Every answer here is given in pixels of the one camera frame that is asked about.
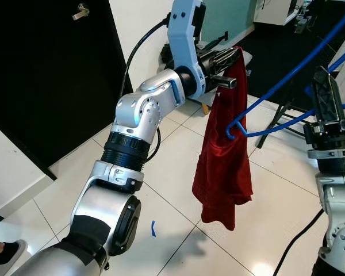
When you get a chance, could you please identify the metal door handle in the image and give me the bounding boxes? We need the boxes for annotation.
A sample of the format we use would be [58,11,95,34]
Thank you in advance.
[72,3,90,21]

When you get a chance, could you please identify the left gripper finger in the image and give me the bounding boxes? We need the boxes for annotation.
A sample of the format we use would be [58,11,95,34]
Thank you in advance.
[216,47,244,70]
[210,74,239,90]

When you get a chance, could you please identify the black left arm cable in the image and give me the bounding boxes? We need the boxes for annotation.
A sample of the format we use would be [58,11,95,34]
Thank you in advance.
[120,19,173,163]

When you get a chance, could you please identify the person foot in black shoe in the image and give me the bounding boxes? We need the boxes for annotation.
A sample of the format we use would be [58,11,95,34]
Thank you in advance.
[0,239,28,266]

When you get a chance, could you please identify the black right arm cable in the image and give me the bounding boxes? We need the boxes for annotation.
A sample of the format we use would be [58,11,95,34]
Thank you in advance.
[282,210,325,276]

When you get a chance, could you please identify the blue plastic clothes hanger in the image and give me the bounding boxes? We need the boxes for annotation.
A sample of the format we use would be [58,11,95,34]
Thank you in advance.
[225,6,345,141]

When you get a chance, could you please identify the black door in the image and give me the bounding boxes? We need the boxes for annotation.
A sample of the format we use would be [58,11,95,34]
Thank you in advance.
[0,0,133,179]

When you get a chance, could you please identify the dark red shirt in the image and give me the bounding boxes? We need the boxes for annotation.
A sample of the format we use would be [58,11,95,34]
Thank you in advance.
[191,46,254,231]

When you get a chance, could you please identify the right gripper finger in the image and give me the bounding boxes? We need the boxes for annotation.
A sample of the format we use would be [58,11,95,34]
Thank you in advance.
[310,66,329,124]
[328,72,345,124]

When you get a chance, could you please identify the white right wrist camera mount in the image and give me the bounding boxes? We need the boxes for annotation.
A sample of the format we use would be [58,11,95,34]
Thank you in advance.
[308,147,345,160]

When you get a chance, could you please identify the black handle stick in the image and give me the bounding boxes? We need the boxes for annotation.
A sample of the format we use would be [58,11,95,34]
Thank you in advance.
[204,32,229,47]

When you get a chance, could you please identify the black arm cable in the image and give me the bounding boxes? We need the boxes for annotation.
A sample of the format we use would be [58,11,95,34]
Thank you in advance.
[120,19,173,163]
[282,210,325,276]

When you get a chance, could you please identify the white cabinet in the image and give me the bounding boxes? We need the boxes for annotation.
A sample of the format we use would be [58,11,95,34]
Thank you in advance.
[254,0,302,26]

